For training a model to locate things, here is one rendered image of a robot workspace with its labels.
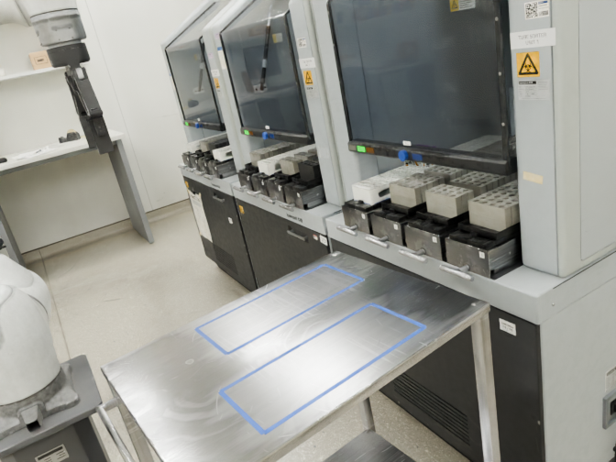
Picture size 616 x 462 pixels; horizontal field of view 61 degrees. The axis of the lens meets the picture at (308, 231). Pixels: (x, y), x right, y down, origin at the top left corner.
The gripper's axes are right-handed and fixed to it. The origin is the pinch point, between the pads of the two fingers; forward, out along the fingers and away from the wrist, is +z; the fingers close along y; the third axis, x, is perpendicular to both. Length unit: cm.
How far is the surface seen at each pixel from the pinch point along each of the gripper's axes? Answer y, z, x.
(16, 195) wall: -360, 63, -30
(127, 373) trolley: 27.2, 38.1, -11.9
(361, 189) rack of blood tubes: -10, 34, 70
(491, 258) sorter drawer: 42, 42, 67
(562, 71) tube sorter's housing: 55, 3, 76
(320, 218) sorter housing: -33, 48, 66
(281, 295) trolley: 24, 38, 23
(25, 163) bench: -290, 33, -15
